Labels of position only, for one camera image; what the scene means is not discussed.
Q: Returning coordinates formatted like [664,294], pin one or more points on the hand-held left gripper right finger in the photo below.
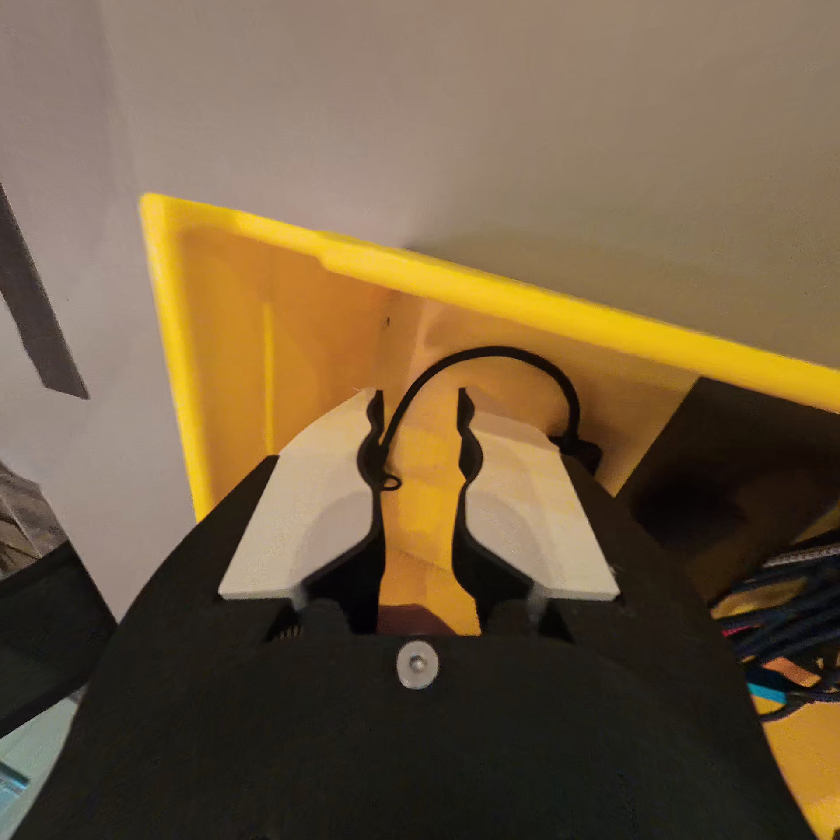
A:
[544,525]

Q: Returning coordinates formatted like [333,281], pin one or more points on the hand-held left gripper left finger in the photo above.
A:
[302,518]

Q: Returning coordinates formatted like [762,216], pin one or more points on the yellow plastic bin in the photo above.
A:
[295,341]

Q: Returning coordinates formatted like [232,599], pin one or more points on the person's left hand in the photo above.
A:
[413,620]

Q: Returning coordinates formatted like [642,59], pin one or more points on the black bin divider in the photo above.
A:
[722,472]

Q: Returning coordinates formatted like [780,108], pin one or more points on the black chair armrest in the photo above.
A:
[46,630]

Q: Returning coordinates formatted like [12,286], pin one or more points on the black tape strip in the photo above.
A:
[39,328]

